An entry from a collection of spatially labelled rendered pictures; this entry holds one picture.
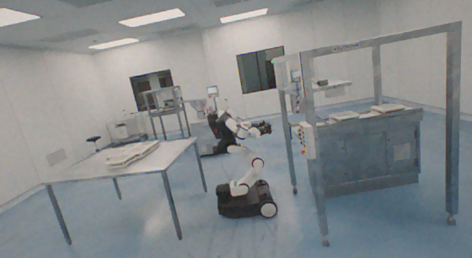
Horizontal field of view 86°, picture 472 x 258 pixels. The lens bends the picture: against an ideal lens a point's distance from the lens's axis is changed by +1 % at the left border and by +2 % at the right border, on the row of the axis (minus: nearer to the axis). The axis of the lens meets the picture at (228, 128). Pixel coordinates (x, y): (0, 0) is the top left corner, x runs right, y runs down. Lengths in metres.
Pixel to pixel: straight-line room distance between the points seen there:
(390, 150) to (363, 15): 5.56
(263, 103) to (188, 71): 2.46
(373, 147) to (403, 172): 0.48
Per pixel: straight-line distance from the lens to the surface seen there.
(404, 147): 3.41
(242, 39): 7.69
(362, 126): 3.04
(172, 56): 7.97
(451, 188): 2.85
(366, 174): 3.30
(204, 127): 5.04
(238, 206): 2.93
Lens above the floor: 1.64
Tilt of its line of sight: 13 degrees down
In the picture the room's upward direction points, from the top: 11 degrees counter-clockwise
